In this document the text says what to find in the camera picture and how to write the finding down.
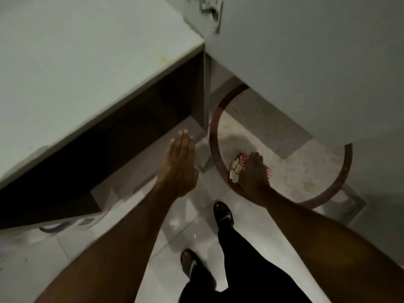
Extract person's right forearm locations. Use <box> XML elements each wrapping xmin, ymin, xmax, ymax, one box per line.
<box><xmin>263</xmin><ymin>191</ymin><xmax>404</xmax><ymax>303</ymax></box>

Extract red and white cloth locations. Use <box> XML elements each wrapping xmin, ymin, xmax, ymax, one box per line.
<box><xmin>228</xmin><ymin>152</ymin><xmax>274</xmax><ymax>184</ymax></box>

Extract person's left hand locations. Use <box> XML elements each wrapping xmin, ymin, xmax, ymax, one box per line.
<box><xmin>156</xmin><ymin>129</ymin><xmax>199</xmax><ymax>201</ymax></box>

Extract black trousers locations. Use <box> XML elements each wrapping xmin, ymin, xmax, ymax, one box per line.
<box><xmin>178</xmin><ymin>223</ymin><xmax>313</xmax><ymax>303</ymax></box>

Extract black slide sandal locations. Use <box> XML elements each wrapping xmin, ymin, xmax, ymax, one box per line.
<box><xmin>213</xmin><ymin>201</ymin><xmax>235</xmax><ymax>229</ymax></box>
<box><xmin>180</xmin><ymin>248</ymin><xmax>206</xmax><ymax>281</ymax></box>

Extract person's right hand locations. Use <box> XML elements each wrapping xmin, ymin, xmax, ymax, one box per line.
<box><xmin>239</xmin><ymin>151</ymin><xmax>276</xmax><ymax>208</ymax></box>

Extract person's left forearm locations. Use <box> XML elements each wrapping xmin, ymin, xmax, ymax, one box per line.
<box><xmin>36</xmin><ymin>186</ymin><xmax>182</xmax><ymax>303</ymax></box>

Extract metal door hinge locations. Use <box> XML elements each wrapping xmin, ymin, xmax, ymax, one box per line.
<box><xmin>199</xmin><ymin>0</ymin><xmax>223</xmax><ymax>34</ymax></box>

